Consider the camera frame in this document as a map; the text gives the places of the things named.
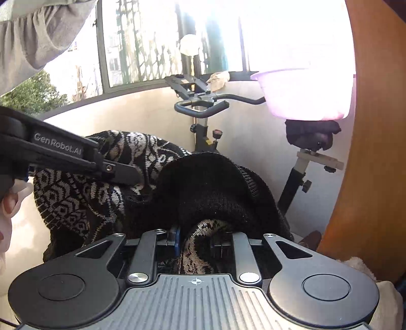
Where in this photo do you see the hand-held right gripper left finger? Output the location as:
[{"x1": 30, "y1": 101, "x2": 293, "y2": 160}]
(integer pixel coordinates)
[{"x1": 74, "y1": 226, "x2": 182, "y2": 285}]

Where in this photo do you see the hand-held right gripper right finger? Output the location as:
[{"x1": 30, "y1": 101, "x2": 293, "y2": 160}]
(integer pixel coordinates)
[{"x1": 210, "y1": 231, "x2": 322, "y2": 284}]

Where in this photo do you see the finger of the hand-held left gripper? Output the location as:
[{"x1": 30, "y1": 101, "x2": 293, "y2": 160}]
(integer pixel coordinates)
[{"x1": 101, "y1": 161, "x2": 144, "y2": 188}]

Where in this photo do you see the black white patterned knit sweater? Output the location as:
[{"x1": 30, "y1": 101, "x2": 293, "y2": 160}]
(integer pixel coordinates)
[{"x1": 32, "y1": 129, "x2": 294, "y2": 276}]

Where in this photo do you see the person's left forearm grey sleeve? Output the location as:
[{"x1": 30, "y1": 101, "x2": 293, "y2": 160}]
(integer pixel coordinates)
[{"x1": 0, "y1": 0, "x2": 99, "y2": 96}]

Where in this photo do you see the person's left hand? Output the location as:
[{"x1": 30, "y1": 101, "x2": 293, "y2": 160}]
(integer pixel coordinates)
[{"x1": 0, "y1": 185, "x2": 22, "y2": 255}]

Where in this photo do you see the dark brown object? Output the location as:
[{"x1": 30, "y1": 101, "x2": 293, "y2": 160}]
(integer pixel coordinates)
[{"x1": 298, "y1": 230, "x2": 323, "y2": 250}]

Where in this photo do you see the black exercise bike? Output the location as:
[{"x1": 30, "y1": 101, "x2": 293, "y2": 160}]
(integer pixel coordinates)
[{"x1": 164, "y1": 73, "x2": 345, "y2": 223}]

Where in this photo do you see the beige crumpled cloth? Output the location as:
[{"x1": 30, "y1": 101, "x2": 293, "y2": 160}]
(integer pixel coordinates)
[{"x1": 207, "y1": 71, "x2": 231, "y2": 91}]

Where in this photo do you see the white fluffy cloth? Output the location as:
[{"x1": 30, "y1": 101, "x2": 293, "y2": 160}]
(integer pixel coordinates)
[{"x1": 336, "y1": 256, "x2": 405, "y2": 330}]

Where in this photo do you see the white round lamp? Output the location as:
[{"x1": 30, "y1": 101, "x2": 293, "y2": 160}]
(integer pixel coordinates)
[{"x1": 179, "y1": 34, "x2": 202, "y2": 58}]

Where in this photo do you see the pink plastic basin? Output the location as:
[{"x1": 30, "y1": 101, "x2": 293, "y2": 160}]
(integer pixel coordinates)
[{"x1": 250, "y1": 68, "x2": 356, "y2": 122}]

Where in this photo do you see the orange wooden panel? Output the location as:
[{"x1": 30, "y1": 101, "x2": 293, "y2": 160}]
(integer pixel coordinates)
[{"x1": 316, "y1": 0, "x2": 406, "y2": 286}]

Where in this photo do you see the window frame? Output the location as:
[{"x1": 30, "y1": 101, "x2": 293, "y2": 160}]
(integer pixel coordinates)
[{"x1": 94, "y1": 0, "x2": 265, "y2": 96}]

